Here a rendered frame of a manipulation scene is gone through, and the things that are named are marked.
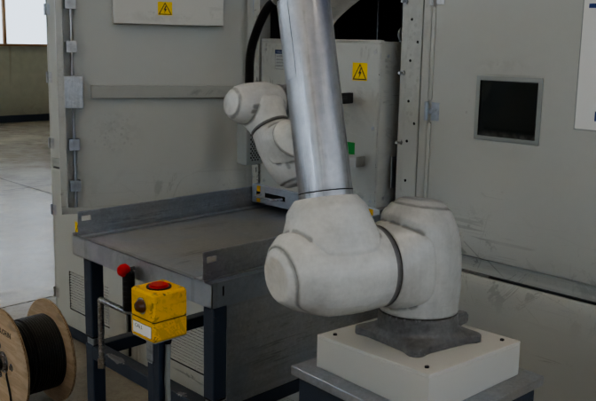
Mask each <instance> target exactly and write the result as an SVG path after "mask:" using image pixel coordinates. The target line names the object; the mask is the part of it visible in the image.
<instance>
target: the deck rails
mask: <svg viewBox="0 0 596 401"><path fill-rule="evenodd" d="M263 207H268V205H265V204H262V203H258V202H254V201H252V186H247V187H240V188H234V189H228V190H222V191H216V192H210V193H199V194H193V195H187V196H181V197H175V198H168V199H163V200H151V201H146V202H139V203H133V204H127V205H121V206H115V207H109V208H98V209H92V210H86V211H80V212H77V223H78V235H77V236H78V237H81V238H83V239H88V238H93V237H98V236H103V235H108V234H114V233H118V232H128V231H133V230H138V229H144V228H148V227H154V226H159V225H164V224H173V223H178V222H183V221H189V220H193V219H199V218H204V217H209V216H218V215H223V214H229V213H233V212H239V211H244V210H249V209H254V208H263ZM88 215H90V220H85V221H82V216H88ZM277 237H278V236H276V237H272V238H268V239H263V240H256V241H251V242H248V243H243V244H238V245H235V246H230V247H226V248H219V249H214V250H210V251H206V252H202V275H201V276H198V277H194V279H196V280H199V281H202V282H204V283H205V282H209V281H212V280H216V279H222V278H226V277H230V276H233V275H237V274H241V273H244V272H248V271H254V270H258V269H262V268H264V265H265V261H266V256H267V253H268V250H269V248H270V246H271V244H272V242H273V241H274V240H275V239H276V238H277ZM210 256H216V261H214V262H210V263H207V257H210Z"/></svg>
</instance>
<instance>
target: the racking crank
mask: <svg viewBox="0 0 596 401"><path fill-rule="evenodd" d="M134 274H135V272H134V271H133V270H131V271H130V272H129V273H127V274H126V276H125V277H122V300H123V302H122V306H123V307H122V306H121V305H119V304H117V303H113V302H111V301H109V300H107V299H106V298H104V297H101V296H100V297H99V298H98V369H105V367H106V356H105V344H104V306H103V304H104V305H106V306H108V307H110V308H112V309H114V310H116V311H119V312H121V313H123V314H125V315H127V316H129V315H130V314H132V303H131V289H132V288H133V287H134V286H135V275H134Z"/></svg>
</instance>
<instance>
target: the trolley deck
mask: <svg viewBox="0 0 596 401"><path fill-rule="evenodd" d="M286 213H287V211H286V210H283V209H278V208H272V207H263V208H254V209H249V210H244V211H239V212H233V213H229V214H223V215H218V216H209V217H204V218H199V219H193V220H189V221H183V222H178V223H173V224H164V225H159V226H154V227H148V228H144V229H138V230H133V231H128V232H118V233H114V234H108V235H103V236H98V237H93V238H88V239H83V238H81V237H78V236H77V235H78V232H74V233H72V235H73V254H74V255H76V256H79V257H82V258H84V259H87V260H89V261H92V262H93V263H97V264H100V265H103V266H105V267H107V268H109V269H112V270H114V271H117V268H118V266H119V265H120V264H123V263H126V264H127V265H128V266H129V267H132V266H135V267H136V269H135V270H133V271H134V272H135V274H134V275H135V279H138V280H140V281H143V282H144V283H149V282H153V281H157V280H161V279H165V280H167V281H169V282H172V283H175V284H177V285H179V286H181V287H184V288H185V289H186V299H187V300H189V301H192V302H194V303H197V304H200V305H202V306H205V307H207V308H209V309H211V310H213V309H216V308H220V307H223V306H226V305H229V304H233V303H238V302H241V301H245V300H248V299H251V298H255V297H257V296H261V295H267V294H269V293H270V291H269V289H268V287H267V284H266V280H265V275H264V268H262V269H258V270H254V271H248V272H244V273H241V274H237V275H233V276H230V277H226V278H222V279H216V280H212V281H209V282H205V283H204V282H202V281H199V280H196V279H194V277H198V276H201V275H202V252H206V251H210V250H214V249H219V248H226V247H230V246H235V245H238V244H243V243H248V242H251V241H256V240H263V239H268V238H272V237H276V236H279V235H280V234H282V233H283V231H284V226H285V222H286Z"/></svg>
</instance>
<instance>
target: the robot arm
mask: <svg viewBox="0 0 596 401"><path fill-rule="evenodd" d="M271 1H272V2H273V3H274V4H275V5H276V6H277V8H278V23H279V32H280V40H281V48H282V56H283V63H284V71H285V79H286V84H272V83H265V82H254V83H243V84H240V85H237V86H234V87H233V88H232V89H231V90H229V91H228V93H227V94H226V95H225V97H224V100H223V109H224V112H225V114H226V115H227V116H228V117H229V118H230V119H232V120H233V121H235V122H237V123H240V124H242V125H243V126H244V127H245V128H246V129H247V130H248V131H249V132H250V134H251V135H252V137H253V139H254V141H255V147H256V149H257V152H258V153H259V156H260V158H261V160H262V162H263V165H264V167H265V168H266V169H267V171H268V173H269V174H270V176H271V177H272V178H273V180H274V181H275V182H276V183H277V184H279V185H280V186H284V187H285V188H292V187H296V186H297V187H298V195H299V200H296V201H294V203H293V204H292V206H291V207H290V209H289V210H288V211H287V213H286V222H285V226H284V231H283V233H282V234H280V235H279V236H278V237H277V238H276V239H275V240H274V241H273V242H272V244H271V246H270V248H269V250H268V253H267V256H266V261H265V265H264V275H265V280H266V284H267V287H268V289H269V291H270V293H271V295H272V297H273V298H274V299H275V300H276V301H277V302H278V303H280V304H282V305H283V306H285V307H286V308H288V309H290V310H292V311H297V312H300V313H305V314H310V315H318V316H325V317H333V316H343V315H349V314H356V313H360V312H365V311H371V310H374V309H377V308H379V311H378V319H377V320H374V321H370V322H366V323H361V324H357V325H356V328H355V333H356V334H359V335H362V336H366V337H369V338H371V339H374V340H375V341H378V342H381V343H384V344H386V345H388V346H390V347H392V348H394V349H397V350H400V351H402V352H403V353H405V354H406V355H407V356H409V357H412V358H423V357H425V356H426V355H427V354H430V353H434V352H437V351H440V350H447V349H450V348H454V347H458V346H461V345H465V344H469V343H478V342H481V338H482V335H481V334H480V333H478V332H476V331H474V330H471V329H468V328H465V327H463V326H462V325H464V324H466V323H467V321H468V314H467V312H466V311H461V310H459V296H460V287H461V270H462V254H461V241H460V236H459V228H458V226H457V223H456V220H455V218H454V215H453V214H452V212H451V210H449V209H448V207H447V206H446V204H445V203H444V202H443V201H440V200H434V199H428V198H420V197H411V196H403V197H399V198H397V199H396V200H394V201H391V202H390V203H389V204H388V205H387V206H386V207H385V208H384V209H383V210H382V212H381V215H380V221H378V222H376V223H375V222H374V220H373V217H372V215H371V213H370V211H369V208H368V205H367V204H366V203H365V202H364V201H363V200H362V199H361V198H360V197H359V196H358V195H357V194H353V186H352V179H351V171H350V164H349V149H348V141H347V134H346V126H345V119H344V112H343V104H352V103H353V93H350V92H345V93H341V82H340V74H339V67H338V59H337V51H336V43H335V36H334V29H333V25H334V23H335V22H336V20H337V19H339V18H340V16H341V15H342V14H343V13H344V12H345V11H347V10H348V9H349V8H350V7H351V6H352V5H354V4H355V3H356V2H358V1H359V0H271ZM289 117H290V120H288V118H289Z"/></svg>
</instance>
